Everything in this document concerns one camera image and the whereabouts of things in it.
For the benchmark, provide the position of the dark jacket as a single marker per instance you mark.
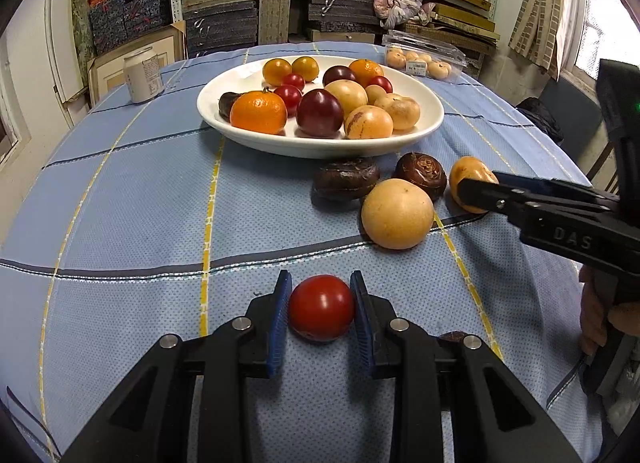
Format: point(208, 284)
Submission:
point(537, 115)

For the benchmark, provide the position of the dark red plum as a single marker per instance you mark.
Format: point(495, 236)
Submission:
point(320, 112)
point(339, 75)

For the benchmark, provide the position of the beige checked curtain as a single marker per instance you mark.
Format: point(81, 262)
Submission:
point(542, 8)

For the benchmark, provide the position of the orange mandarin with leaf stub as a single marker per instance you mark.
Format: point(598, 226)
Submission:
point(258, 111)

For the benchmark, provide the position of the green marbled board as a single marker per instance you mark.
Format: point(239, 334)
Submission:
point(82, 23)

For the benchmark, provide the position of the large beige round fruit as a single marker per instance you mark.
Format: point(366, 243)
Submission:
point(397, 213)

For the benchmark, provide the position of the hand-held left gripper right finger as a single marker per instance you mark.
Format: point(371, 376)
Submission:
point(362, 323)

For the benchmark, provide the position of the cream picture frame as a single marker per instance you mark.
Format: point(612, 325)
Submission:
point(112, 70)

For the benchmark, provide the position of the silver drink can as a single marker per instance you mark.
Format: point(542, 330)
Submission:
point(143, 78)

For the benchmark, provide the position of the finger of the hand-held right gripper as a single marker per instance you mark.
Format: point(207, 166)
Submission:
point(545, 184)
point(480, 193)

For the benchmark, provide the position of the blue chair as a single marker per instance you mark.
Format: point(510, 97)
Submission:
point(567, 108)

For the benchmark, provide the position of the pink plastic bag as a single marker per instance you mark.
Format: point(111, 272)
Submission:
point(400, 5)

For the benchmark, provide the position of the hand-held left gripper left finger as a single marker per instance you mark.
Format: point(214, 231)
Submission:
point(279, 323)

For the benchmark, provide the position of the white oval plate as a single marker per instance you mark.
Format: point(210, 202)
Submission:
point(300, 145)

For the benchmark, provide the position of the stack of blue patterned boxes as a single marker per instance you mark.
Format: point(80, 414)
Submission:
point(127, 18)

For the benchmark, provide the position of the small beige round fruit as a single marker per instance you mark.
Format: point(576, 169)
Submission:
point(376, 93)

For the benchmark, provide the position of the plain wooden chair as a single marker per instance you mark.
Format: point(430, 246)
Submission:
point(602, 158)

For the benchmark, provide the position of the grey patterned upright box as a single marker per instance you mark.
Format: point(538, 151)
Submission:
point(274, 18)

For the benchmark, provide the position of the white leaning panel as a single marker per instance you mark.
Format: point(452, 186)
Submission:
point(57, 43)

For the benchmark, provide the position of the window with white frame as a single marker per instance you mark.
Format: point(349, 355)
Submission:
point(600, 18)
point(7, 128)

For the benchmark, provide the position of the yellow tomato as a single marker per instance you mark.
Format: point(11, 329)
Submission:
point(276, 71)
point(305, 68)

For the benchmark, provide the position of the white metal shelving unit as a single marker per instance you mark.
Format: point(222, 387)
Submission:
point(173, 8)

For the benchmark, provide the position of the person's right hand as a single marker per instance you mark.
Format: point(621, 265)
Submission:
point(592, 315)

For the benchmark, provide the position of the stack of dark grey boxes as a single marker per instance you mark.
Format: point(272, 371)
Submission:
point(345, 13)
point(220, 23)

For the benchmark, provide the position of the clear plastic clamshell box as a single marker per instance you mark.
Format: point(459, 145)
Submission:
point(425, 43)

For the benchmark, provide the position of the pack of small peach-coloured fruits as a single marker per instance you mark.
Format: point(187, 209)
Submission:
point(440, 69)

